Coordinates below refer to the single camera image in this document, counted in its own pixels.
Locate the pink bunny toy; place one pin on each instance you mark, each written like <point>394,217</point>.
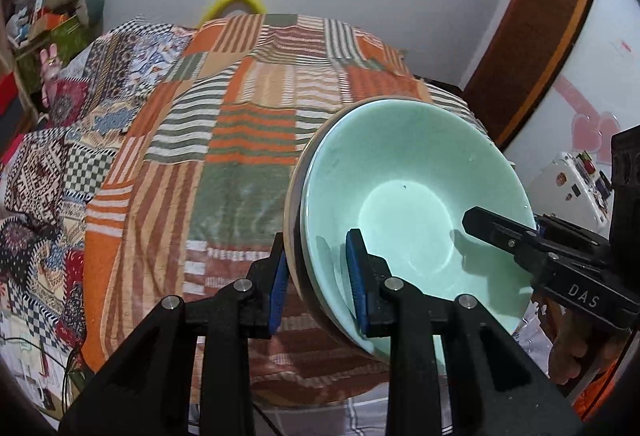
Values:
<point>50,71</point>

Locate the wooden wardrobe with heart doors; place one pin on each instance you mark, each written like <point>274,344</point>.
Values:
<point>565,106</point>

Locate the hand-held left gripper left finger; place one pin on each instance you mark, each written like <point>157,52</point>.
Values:
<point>277,291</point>

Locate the person's right hand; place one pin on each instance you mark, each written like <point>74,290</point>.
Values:
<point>575,346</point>

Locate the green cardboard box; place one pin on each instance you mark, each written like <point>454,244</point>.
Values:
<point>65,33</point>

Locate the patchwork patterned quilt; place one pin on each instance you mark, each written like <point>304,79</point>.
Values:
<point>65,141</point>

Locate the red box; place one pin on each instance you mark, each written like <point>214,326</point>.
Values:
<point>6,91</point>

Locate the pile of small clutter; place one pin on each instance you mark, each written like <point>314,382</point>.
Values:
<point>30,1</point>

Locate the brown wooden door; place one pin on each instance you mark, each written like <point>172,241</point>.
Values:
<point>530,41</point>

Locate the mint green bowl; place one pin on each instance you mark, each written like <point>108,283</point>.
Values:
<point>400,166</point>

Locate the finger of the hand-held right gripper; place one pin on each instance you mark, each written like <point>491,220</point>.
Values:
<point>549,227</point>
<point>500,231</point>

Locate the orange green striped blanket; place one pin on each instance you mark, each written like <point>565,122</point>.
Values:
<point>225,166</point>

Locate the white bowl with dark dots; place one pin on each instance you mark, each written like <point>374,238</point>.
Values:
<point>302,216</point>

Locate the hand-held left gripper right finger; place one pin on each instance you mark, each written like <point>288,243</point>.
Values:
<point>356,281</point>

